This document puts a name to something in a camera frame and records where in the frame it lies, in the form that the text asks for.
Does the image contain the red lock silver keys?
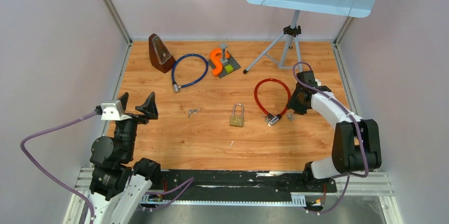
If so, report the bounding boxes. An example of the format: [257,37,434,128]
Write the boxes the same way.
[285,113,296,121]

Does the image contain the red cable lock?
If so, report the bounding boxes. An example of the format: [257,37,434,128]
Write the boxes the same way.
[254,78,292,128]

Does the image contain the blue cable lock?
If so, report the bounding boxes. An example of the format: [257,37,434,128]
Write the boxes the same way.
[171,53,209,94]

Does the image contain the brass padlock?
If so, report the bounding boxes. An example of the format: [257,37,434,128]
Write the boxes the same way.
[229,103,244,127]

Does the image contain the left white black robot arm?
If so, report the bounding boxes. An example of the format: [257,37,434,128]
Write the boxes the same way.
[85,92,162,223]

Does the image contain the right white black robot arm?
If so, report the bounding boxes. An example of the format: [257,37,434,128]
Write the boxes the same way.
[287,70,382,191]

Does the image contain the small silver key bunch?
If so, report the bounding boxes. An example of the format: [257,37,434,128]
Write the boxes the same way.
[187,107,202,118]

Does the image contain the brown wooden metronome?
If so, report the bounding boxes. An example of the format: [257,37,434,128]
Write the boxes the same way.
[148,33,176,74]

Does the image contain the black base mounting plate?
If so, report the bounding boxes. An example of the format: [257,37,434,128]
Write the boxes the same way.
[149,169,337,202]

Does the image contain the orange S block toy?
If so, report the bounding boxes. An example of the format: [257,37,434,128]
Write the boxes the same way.
[208,42,241,78]

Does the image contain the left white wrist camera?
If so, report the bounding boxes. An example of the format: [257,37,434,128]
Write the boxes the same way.
[100,100,128,121]

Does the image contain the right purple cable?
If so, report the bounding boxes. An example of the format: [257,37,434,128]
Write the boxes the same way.
[293,61,370,215]

